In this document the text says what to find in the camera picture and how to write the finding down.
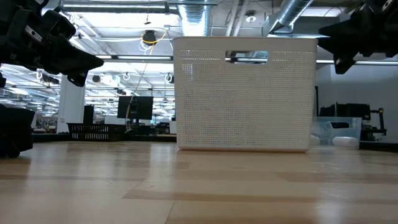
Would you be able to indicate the black computer monitor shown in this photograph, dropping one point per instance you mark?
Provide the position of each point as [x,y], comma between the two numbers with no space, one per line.
[140,107]

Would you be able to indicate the white perforated plastic basket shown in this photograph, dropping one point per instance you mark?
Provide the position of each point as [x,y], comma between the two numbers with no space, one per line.
[245,102]

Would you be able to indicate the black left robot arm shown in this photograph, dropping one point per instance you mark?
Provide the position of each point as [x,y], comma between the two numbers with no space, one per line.
[14,130]

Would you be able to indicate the black upright speaker box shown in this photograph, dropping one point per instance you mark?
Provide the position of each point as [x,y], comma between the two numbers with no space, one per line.
[88,114]

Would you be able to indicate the black equipment with bracket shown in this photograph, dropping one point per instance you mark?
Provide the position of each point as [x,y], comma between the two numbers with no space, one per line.
[348,110]

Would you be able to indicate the clear plastic storage bin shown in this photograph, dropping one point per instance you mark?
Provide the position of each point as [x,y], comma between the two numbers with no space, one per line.
[340,127]

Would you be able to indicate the white building column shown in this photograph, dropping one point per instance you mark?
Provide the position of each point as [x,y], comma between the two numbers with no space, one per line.
[71,105]

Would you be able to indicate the ribbed silver flexible duct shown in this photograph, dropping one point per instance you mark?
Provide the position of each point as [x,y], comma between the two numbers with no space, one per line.
[192,20]

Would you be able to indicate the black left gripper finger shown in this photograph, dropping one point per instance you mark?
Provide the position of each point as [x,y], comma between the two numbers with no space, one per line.
[78,79]
[71,59]

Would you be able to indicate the silver ventilation duct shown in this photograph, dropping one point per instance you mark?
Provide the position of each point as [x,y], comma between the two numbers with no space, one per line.
[289,14]

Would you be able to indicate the black lattice crate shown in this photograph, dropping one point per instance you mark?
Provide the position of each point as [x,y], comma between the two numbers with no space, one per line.
[93,130]

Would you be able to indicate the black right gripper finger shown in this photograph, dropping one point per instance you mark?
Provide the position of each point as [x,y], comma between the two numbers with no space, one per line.
[351,35]
[342,63]

